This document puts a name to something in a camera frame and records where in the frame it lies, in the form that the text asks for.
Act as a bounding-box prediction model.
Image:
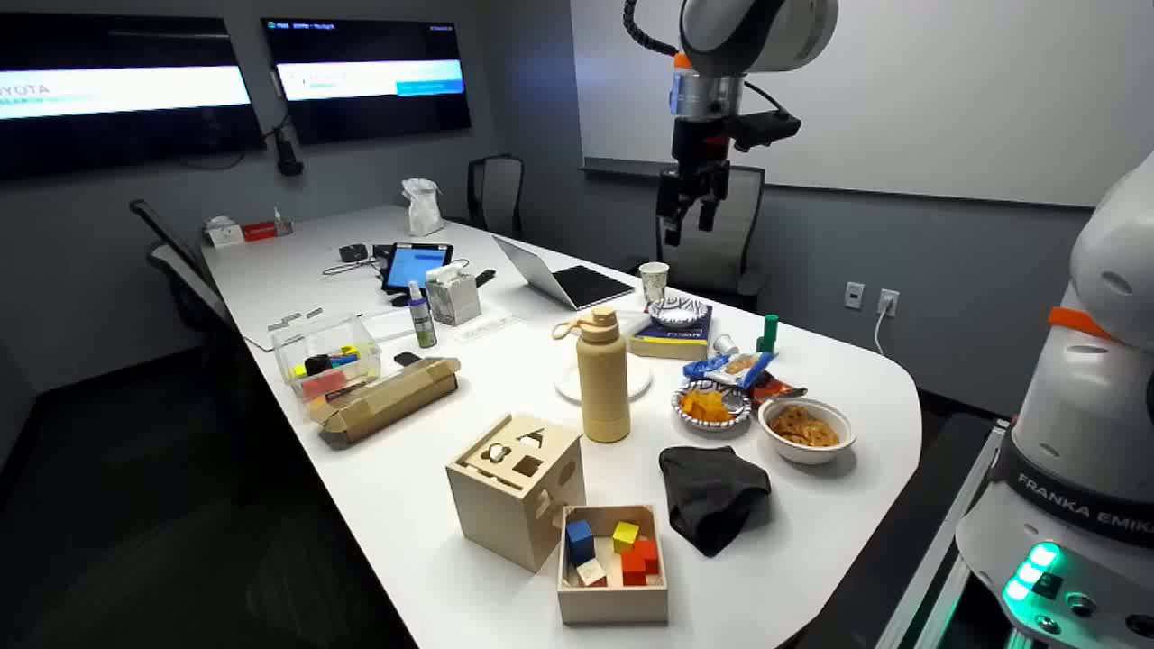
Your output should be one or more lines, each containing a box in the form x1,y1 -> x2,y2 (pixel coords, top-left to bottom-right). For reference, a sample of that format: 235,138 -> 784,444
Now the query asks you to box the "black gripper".
656,114 -> 735,251

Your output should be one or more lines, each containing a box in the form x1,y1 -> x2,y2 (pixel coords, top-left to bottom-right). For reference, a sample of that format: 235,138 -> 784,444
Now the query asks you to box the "orange cube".
617,536 -> 663,587

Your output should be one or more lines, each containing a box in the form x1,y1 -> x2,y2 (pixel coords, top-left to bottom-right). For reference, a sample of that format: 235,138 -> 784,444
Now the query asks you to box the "white tissue box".
422,260 -> 489,326

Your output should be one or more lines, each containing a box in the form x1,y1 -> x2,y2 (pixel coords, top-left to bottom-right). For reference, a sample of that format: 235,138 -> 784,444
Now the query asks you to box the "wooden shape sorter box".
445,411 -> 592,576

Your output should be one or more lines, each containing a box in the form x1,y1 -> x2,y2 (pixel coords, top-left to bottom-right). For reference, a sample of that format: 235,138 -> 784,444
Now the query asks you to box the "blue cube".
564,514 -> 604,564

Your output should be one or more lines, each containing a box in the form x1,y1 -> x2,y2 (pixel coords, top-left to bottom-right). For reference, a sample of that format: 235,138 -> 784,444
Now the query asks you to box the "small white box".
201,214 -> 252,251

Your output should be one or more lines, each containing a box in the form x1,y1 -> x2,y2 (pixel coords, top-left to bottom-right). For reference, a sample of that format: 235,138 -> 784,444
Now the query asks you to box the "office chair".
125,194 -> 210,263
651,163 -> 769,305
145,240 -> 243,348
464,152 -> 527,240

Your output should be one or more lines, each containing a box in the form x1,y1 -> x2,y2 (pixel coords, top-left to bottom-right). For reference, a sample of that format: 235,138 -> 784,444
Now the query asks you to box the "patterned plate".
645,295 -> 713,336

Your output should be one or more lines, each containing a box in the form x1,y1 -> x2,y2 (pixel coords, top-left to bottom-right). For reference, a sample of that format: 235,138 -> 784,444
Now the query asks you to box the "open laptop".
491,230 -> 639,313

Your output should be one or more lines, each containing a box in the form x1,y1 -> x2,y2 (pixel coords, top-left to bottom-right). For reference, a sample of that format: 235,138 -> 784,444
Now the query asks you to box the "blue chip bag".
683,345 -> 779,397

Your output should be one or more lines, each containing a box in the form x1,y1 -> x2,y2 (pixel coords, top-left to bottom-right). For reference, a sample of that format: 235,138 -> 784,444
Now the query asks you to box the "tan water bottle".
547,305 -> 635,445

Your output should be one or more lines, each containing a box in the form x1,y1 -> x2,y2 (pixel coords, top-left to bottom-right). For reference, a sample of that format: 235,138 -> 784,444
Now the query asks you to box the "patterned bowl with orange food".
670,377 -> 759,435

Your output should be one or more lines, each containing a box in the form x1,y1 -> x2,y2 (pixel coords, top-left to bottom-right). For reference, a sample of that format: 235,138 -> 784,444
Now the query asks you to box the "red chip bag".
748,370 -> 811,406

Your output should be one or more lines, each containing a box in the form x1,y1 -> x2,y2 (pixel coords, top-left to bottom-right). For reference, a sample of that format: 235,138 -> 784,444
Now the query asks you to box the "white bowl with cereal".
754,393 -> 864,467

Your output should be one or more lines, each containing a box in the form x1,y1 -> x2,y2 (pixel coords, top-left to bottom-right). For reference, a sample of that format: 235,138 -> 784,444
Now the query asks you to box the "white kettle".
401,171 -> 446,239

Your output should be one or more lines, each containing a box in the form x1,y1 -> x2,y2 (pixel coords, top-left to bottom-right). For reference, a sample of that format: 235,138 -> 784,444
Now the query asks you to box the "whiteboard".
568,0 -> 1154,209

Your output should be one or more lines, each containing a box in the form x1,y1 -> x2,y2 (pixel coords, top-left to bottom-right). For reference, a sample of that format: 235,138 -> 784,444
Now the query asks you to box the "tablet with blue screen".
378,239 -> 457,299

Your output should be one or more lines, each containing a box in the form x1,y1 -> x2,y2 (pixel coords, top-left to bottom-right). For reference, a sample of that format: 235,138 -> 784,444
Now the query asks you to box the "black cloth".
656,444 -> 777,560

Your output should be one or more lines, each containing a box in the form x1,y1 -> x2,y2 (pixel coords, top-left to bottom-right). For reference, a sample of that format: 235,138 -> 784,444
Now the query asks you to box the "small spray bottle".
403,281 -> 440,353

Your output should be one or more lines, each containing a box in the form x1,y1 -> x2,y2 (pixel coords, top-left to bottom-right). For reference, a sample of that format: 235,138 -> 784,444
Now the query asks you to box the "clear plastic bin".
271,308 -> 385,406

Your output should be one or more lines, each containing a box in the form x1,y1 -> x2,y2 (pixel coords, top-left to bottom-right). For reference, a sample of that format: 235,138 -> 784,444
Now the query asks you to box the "white paper sheet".
243,302 -> 331,353

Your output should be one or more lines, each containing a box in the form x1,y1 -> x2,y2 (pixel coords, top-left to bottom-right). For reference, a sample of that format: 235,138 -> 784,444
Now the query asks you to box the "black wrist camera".
728,107 -> 805,156

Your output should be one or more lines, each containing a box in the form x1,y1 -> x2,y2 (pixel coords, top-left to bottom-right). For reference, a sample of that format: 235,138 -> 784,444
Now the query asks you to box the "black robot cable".
621,0 -> 805,127

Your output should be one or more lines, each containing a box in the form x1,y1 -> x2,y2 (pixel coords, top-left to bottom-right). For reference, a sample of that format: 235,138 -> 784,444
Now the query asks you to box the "wall monitor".
0,12 -> 265,186
261,13 -> 478,146

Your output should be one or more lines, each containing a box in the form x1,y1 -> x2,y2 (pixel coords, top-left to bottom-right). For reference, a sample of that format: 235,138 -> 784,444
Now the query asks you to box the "black conference camera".
271,114 -> 308,179

